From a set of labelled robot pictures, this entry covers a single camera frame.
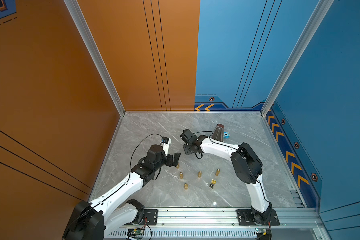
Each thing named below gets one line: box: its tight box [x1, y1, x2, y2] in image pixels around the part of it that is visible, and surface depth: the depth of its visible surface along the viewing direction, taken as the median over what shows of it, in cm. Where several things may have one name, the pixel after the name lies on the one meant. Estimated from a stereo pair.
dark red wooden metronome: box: [210, 123, 224, 142], surface depth 89 cm
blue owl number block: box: [223, 131, 231, 139], surface depth 107 cm
